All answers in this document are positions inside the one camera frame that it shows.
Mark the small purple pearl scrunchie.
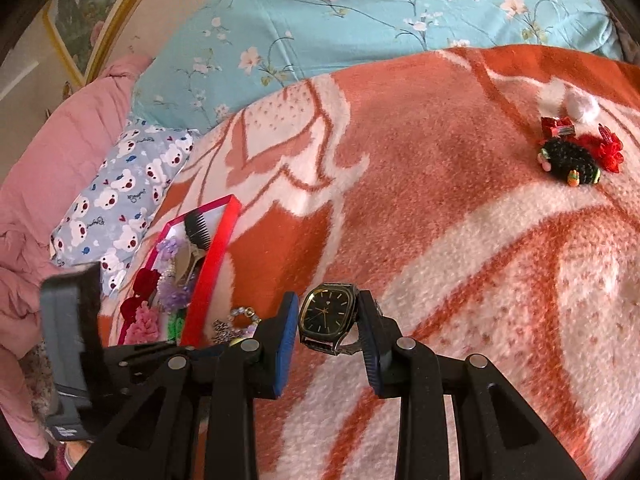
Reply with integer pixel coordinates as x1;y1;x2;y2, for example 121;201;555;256
158;238;181;281

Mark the red hair clip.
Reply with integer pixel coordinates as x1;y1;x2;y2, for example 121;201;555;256
540;116;577;139

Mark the orange and white blanket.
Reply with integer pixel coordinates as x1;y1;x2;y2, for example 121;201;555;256
97;44;640;480

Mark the large purple lace scrunchie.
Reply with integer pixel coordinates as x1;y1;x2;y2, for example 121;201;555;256
157;279;197;311

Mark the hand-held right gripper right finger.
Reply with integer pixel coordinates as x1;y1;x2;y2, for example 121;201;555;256
354;290;591;480

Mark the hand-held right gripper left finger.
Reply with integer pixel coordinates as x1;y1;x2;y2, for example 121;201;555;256
67;291;300;480

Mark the small floral bed sheet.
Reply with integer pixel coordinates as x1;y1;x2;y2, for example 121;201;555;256
22;342;57;407

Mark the beaded bracelet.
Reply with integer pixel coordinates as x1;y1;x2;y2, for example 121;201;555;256
228;307;263;337

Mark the pink quilt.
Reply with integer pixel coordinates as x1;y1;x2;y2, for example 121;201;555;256
0;54;154;461

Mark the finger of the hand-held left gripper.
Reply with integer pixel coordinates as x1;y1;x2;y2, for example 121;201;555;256
107;342;223;392

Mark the teal floral pillow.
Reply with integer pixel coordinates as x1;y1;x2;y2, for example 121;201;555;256
131;0;627;137

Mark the person's left hand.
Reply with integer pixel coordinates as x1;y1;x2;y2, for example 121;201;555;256
64;441;96;467

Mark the red shallow cardboard box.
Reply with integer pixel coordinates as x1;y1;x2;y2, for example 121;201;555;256
117;193;243;349

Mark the white pompom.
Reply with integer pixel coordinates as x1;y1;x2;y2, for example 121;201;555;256
565;90;600;124

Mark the silver chain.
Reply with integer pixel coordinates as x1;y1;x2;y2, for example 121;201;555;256
213;319;238;345

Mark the dark red velvet bow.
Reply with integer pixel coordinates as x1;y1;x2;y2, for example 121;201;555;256
121;267;164;322

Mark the pink lace scrunchie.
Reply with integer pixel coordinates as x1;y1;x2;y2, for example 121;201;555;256
124;305;162;345

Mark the black dial wristwatch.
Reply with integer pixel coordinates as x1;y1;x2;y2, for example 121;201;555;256
298;282;384;359

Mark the gold framed wall picture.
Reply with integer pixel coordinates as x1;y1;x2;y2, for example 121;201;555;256
41;0;172;89

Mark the blue bear print pillow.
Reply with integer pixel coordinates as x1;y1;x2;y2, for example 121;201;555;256
50;118;202;298

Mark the dark hair comb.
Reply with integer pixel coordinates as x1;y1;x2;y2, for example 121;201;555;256
183;212;214;252

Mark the green braided bracelet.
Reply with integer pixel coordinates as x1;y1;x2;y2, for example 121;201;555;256
165;312;187;344

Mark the red lace bow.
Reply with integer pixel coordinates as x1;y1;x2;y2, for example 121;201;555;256
584;127;626;175

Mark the gold hair claw clip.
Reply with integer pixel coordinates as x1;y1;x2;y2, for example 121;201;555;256
172;247;207;284

